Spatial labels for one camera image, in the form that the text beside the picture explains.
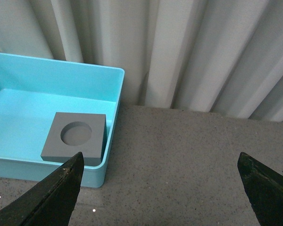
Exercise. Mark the gray block with round hole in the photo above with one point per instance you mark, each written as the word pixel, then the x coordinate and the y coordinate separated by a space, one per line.
pixel 71 133

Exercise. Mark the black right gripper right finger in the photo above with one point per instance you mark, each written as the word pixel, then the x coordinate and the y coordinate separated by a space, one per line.
pixel 264 189

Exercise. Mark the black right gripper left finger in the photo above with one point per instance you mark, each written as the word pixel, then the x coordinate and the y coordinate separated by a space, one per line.
pixel 51 201

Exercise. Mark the light blue plastic box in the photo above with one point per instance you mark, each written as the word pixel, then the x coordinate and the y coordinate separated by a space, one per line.
pixel 32 91

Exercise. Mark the white pleated curtain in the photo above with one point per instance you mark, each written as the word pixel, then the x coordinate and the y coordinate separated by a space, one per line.
pixel 221 56

